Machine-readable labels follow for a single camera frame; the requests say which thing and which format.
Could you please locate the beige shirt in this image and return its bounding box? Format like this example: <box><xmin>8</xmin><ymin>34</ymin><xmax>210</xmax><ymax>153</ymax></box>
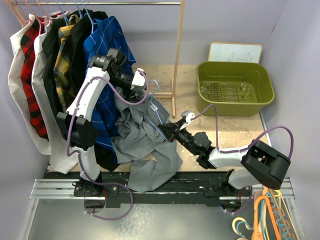
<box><xmin>8</xmin><ymin>23</ymin><xmax>51</xmax><ymax>155</ymax></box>

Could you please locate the black dark shirt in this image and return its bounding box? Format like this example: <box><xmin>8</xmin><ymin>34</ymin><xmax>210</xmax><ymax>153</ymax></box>
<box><xmin>42</xmin><ymin>19</ymin><xmax>66</xmax><ymax>118</ymax></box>

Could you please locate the olive green plastic bin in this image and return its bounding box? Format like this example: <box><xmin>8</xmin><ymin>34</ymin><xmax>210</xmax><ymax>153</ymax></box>
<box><xmin>195</xmin><ymin>61</ymin><xmax>275</xmax><ymax>117</ymax></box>

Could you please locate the blue plaid shirt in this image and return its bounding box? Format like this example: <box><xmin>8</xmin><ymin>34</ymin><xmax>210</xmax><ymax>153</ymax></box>
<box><xmin>83</xmin><ymin>16</ymin><xmax>136</xmax><ymax>164</ymax></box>

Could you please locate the red plaid shirt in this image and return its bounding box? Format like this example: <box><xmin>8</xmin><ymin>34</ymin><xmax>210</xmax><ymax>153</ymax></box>
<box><xmin>20</xmin><ymin>20</ymin><xmax>49</xmax><ymax>141</ymax></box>

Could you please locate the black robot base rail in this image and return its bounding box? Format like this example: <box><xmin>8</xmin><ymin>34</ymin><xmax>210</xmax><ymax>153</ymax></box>
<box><xmin>30</xmin><ymin>171</ymin><xmax>251</xmax><ymax>208</ymax></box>

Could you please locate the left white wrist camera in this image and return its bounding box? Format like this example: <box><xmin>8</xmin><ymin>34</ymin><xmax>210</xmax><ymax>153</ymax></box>
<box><xmin>130</xmin><ymin>68</ymin><xmax>147</xmax><ymax>90</ymax></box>

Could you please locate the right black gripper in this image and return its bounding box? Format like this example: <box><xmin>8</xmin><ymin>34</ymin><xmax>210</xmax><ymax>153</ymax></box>
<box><xmin>158</xmin><ymin>119</ymin><xmax>198</xmax><ymax>156</ymax></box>

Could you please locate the pink hanger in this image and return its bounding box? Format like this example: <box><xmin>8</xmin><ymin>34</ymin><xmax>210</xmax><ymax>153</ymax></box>
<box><xmin>5</xmin><ymin>0</ymin><xmax>53</xmax><ymax>27</ymax></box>

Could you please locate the light blue hanger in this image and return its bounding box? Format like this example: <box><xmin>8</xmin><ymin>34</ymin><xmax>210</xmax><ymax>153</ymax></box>
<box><xmin>146</xmin><ymin>79</ymin><xmax>170</xmax><ymax>142</ymax></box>

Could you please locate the wooden clothes rack frame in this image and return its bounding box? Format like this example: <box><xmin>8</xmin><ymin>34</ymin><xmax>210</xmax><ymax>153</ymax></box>
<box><xmin>4</xmin><ymin>0</ymin><xmax>186</xmax><ymax>119</ymax></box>

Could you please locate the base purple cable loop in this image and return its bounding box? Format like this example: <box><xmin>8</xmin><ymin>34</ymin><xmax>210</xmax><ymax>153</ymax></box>
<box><xmin>83</xmin><ymin>181</ymin><xmax>135</xmax><ymax>221</ymax></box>

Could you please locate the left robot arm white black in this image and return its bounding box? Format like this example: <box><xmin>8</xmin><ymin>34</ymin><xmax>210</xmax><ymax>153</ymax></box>
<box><xmin>56</xmin><ymin>48</ymin><xmax>149</xmax><ymax>196</ymax></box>

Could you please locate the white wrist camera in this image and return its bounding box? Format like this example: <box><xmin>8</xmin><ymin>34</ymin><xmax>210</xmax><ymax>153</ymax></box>
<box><xmin>130</xmin><ymin>68</ymin><xmax>147</xmax><ymax>90</ymax></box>
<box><xmin>180</xmin><ymin>110</ymin><xmax>196</xmax><ymax>130</ymax></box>

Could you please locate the yellow hanger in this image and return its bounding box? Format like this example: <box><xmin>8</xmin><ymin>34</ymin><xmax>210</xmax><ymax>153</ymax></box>
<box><xmin>266</xmin><ymin>189</ymin><xmax>301</xmax><ymax>240</ymax></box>

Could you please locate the small whiteboard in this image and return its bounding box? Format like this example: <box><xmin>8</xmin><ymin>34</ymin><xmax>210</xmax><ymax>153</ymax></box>
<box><xmin>208</xmin><ymin>42</ymin><xmax>263</xmax><ymax>64</ymax></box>

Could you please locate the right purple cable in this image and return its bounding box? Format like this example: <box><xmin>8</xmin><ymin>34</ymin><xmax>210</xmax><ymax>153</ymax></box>
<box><xmin>191</xmin><ymin>103</ymin><xmax>295</xmax><ymax>160</ymax></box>

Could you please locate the metal clothes rail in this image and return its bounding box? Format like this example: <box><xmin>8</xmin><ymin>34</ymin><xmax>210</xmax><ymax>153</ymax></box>
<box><xmin>9</xmin><ymin>1</ymin><xmax>182</xmax><ymax>6</ymax></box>

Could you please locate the yellow plaid shirt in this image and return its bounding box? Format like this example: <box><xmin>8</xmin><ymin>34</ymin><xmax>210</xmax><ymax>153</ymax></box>
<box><xmin>53</xmin><ymin>14</ymin><xmax>80</xmax><ymax>112</ymax></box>

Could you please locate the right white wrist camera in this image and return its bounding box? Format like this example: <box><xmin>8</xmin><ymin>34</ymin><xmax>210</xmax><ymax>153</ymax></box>
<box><xmin>180</xmin><ymin>110</ymin><xmax>196</xmax><ymax>130</ymax></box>

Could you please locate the grey shirt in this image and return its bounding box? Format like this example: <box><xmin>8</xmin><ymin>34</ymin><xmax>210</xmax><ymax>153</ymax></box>
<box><xmin>111</xmin><ymin>97</ymin><xmax>183</xmax><ymax>192</ymax></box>

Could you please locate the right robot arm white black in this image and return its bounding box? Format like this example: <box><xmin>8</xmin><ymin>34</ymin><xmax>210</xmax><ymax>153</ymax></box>
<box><xmin>158</xmin><ymin>119</ymin><xmax>291</xmax><ymax>196</ymax></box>

